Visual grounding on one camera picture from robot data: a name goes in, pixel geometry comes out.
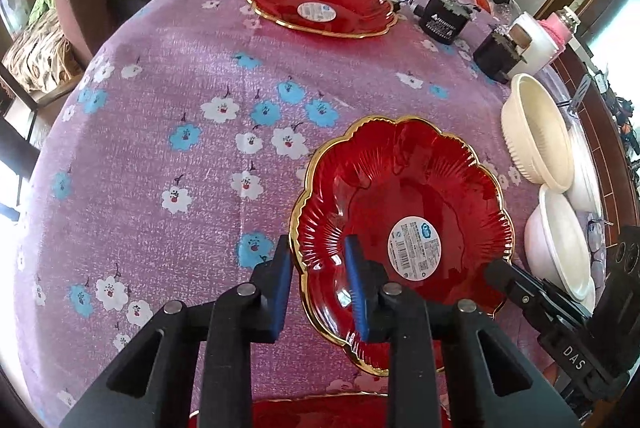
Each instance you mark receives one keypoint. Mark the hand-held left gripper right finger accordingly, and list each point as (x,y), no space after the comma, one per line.
(357,288)

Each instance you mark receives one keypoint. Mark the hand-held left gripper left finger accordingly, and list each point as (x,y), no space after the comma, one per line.
(282,288)

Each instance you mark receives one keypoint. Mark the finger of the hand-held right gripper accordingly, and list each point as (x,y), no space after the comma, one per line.
(525,293)

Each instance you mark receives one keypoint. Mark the white bowl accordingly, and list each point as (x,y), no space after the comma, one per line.
(585,178)
(560,248)
(590,295)

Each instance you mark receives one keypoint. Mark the large red gold-rimmed plate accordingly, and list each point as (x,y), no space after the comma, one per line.
(425,188)

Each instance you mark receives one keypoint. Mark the cream ribbed bowl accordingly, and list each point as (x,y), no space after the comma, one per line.
(540,132)

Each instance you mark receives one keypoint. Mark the purple-framed eyeglasses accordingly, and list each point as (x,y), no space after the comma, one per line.
(597,240)

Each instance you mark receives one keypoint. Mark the black box device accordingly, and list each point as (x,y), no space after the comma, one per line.
(492,55)

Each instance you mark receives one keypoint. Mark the purple floral tablecloth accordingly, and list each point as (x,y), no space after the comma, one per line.
(175,72)

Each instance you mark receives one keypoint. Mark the white jar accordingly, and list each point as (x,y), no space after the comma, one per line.
(540,42)

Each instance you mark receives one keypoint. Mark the black power adapter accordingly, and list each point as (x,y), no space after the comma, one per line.
(442,20)

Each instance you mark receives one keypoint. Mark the spotted brown blanket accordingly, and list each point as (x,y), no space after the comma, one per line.
(35,57)

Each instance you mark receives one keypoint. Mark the green cloth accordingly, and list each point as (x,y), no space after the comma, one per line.
(42,2)

